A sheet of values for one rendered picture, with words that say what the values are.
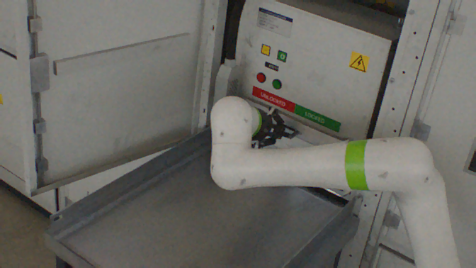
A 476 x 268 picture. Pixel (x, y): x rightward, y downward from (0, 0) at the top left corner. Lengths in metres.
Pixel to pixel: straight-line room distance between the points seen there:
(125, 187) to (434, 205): 0.88
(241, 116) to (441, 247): 0.56
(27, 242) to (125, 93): 1.28
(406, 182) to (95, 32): 0.92
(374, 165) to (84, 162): 0.94
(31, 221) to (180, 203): 1.40
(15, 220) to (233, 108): 1.82
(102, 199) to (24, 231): 1.30
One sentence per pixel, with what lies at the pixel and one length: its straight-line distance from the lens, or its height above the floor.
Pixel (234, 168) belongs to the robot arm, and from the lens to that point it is 1.46.
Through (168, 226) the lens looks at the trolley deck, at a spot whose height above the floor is 0.85.
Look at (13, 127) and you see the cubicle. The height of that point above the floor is 0.43.
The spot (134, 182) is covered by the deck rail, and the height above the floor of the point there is 0.86.
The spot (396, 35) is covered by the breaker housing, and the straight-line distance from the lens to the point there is 1.74.
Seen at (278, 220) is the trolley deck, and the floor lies 0.85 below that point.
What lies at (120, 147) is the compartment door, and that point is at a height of 0.89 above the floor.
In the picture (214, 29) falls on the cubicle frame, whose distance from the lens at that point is 1.93.
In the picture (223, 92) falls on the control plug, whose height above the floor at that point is 1.10.
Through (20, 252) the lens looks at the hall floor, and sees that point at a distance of 2.93.
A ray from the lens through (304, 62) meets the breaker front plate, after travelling 1.82.
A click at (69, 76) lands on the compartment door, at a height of 1.18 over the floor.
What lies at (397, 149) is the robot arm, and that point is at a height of 1.31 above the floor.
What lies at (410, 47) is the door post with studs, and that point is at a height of 1.41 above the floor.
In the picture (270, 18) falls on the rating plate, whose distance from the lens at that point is 1.84.
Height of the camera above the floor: 1.95
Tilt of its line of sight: 30 degrees down
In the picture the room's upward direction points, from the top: 8 degrees clockwise
